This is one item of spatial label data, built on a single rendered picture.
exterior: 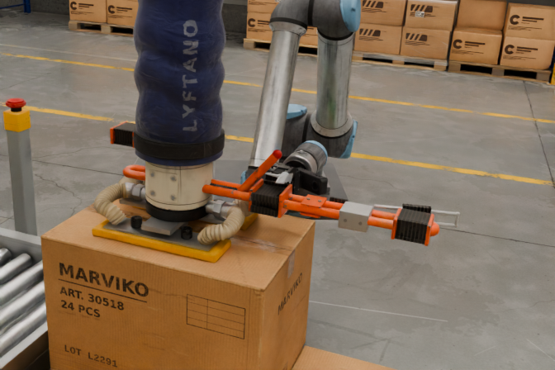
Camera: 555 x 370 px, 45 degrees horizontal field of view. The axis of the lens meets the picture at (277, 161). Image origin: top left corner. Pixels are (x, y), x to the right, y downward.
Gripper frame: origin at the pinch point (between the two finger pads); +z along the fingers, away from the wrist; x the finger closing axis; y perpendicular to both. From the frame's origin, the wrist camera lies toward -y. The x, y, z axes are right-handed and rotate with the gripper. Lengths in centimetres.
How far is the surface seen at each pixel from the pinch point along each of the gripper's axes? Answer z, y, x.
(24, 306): -3, 83, -54
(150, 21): 10, 29, 41
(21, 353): 24, 61, -47
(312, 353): -16, -8, -53
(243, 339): 20.1, 0.3, -27.8
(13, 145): -47, 119, -20
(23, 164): -48, 116, -28
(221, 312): 20.0, 5.9, -21.9
